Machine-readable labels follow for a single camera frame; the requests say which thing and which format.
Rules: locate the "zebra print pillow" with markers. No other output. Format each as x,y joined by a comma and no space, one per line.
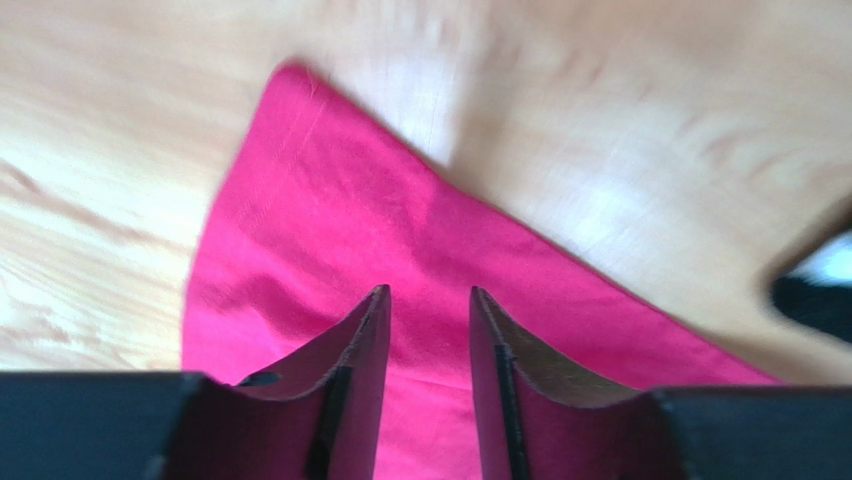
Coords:
816,291

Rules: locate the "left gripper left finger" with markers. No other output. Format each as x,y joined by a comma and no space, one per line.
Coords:
315,414

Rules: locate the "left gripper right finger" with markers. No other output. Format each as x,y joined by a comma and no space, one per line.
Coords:
541,415

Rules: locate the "magenta t shirt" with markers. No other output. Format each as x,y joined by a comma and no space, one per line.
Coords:
323,203

